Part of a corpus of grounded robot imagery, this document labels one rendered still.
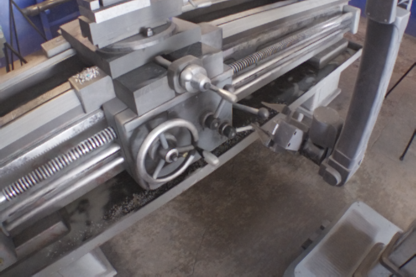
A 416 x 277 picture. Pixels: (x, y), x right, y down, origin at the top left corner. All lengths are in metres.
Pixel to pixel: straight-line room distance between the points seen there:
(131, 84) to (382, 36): 0.59
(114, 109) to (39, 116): 0.23
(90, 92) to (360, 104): 0.67
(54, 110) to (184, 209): 0.91
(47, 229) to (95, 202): 0.23
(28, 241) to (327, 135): 0.97
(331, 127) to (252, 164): 1.17
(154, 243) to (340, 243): 0.85
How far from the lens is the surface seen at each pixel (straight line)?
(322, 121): 0.56
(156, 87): 0.76
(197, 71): 0.74
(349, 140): 0.55
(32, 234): 1.08
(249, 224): 1.45
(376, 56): 0.45
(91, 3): 0.80
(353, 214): 1.28
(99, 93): 0.84
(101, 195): 1.14
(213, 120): 0.90
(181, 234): 1.43
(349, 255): 1.17
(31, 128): 0.84
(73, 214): 1.13
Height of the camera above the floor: 1.25
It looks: 39 degrees down
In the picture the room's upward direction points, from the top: 3 degrees counter-clockwise
